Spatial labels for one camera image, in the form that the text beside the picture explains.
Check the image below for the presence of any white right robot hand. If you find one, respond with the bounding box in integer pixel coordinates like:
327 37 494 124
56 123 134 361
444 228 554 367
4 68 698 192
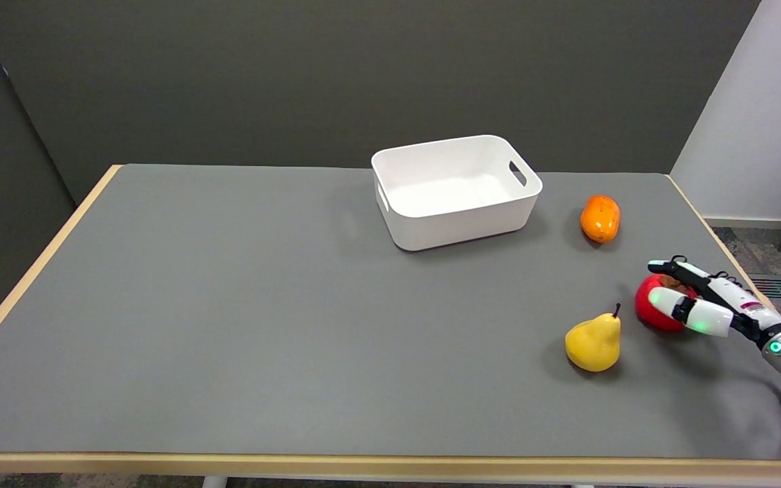
647 256 781 351

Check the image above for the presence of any orange fruit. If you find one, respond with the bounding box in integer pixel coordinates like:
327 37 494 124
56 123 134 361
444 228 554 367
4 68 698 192
580 195 621 244

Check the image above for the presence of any yellow pear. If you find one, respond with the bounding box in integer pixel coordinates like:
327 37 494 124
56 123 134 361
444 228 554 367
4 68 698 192
565 304 622 373

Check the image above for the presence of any white plastic basket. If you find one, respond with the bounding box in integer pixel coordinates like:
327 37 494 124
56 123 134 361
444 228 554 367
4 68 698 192
371 134 544 252

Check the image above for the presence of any grey table mat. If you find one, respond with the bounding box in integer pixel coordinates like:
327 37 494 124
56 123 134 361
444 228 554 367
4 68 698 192
0 163 781 462

